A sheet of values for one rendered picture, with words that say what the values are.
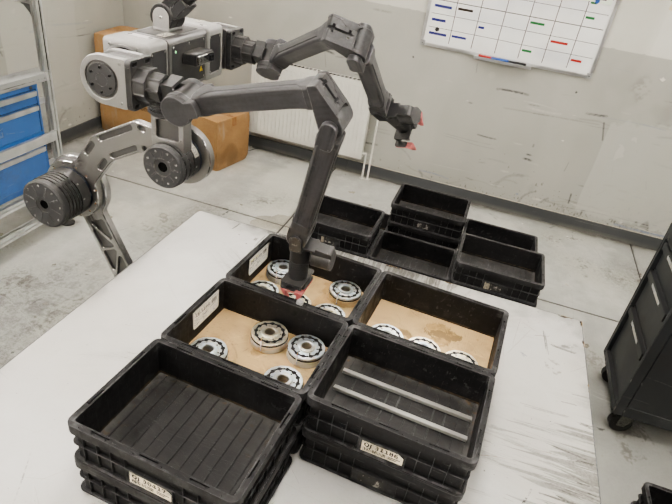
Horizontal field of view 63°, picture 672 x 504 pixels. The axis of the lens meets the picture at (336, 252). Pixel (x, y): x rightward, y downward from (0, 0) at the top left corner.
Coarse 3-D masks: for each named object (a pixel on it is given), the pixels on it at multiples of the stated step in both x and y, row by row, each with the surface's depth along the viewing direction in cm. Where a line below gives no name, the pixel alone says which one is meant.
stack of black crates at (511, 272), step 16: (464, 240) 273; (480, 240) 270; (464, 256) 273; (480, 256) 274; (496, 256) 271; (512, 256) 269; (528, 256) 266; (544, 256) 262; (464, 272) 250; (480, 272) 246; (496, 272) 244; (512, 272) 266; (528, 272) 268; (544, 272) 250; (480, 288) 251; (496, 288) 248; (512, 288) 246; (528, 288) 244; (528, 304) 247
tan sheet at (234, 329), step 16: (224, 320) 157; (240, 320) 158; (256, 320) 159; (208, 336) 151; (224, 336) 152; (240, 336) 153; (288, 336) 155; (240, 352) 147; (256, 352) 148; (256, 368) 143; (304, 384) 141
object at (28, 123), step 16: (0, 96) 268; (16, 96) 277; (32, 96) 285; (0, 112) 271; (16, 112) 279; (32, 112) 290; (0, 128) 273; (16, 128) 283; (32, 128) 293; (0, 144) 276; (16, 144) 286; (16, 160) 287; (32, 160) 299; (48, 160) 310; (0, 176) 281; (16, 176) 291; (32, 176) 302; (0, 192) 284; (16, 192) 295
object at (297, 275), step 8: (296, 264) 153; (304, 264) 153; (288, 272) 157; (296, 272) 154; (304, 272) 155; (312, 272) 160; (288, 280) 156; (296, 280) 156; (304, 280) 157; (296, 288) 154
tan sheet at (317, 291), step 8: (264, 272) 180; (256, 280) 176; (320, 280) 180; (312, 288) 176; (320, 288) 177; (328, 288) 177; (312, 296) 173; (320, 296) 173; (312, 304) 169; (344, 312) 168
